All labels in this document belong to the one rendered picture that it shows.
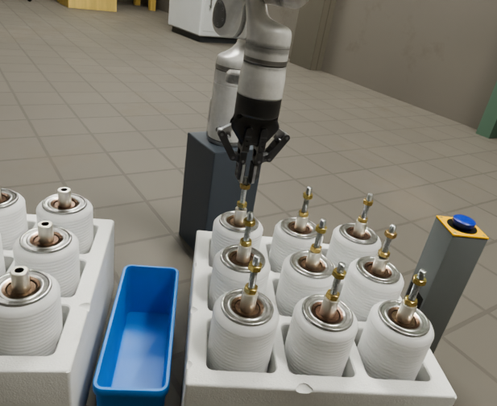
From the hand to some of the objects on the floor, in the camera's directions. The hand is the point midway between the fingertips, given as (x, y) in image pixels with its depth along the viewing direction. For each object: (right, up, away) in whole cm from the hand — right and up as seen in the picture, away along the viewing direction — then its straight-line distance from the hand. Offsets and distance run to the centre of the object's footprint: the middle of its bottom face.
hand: (246, 171), depth 79 cm
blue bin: (-20, -36, +3) cm, 41 cm away
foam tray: (+7, -38, +7) cm, 39 cm away
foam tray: (-47, -32, 0) cm, 57 cm away
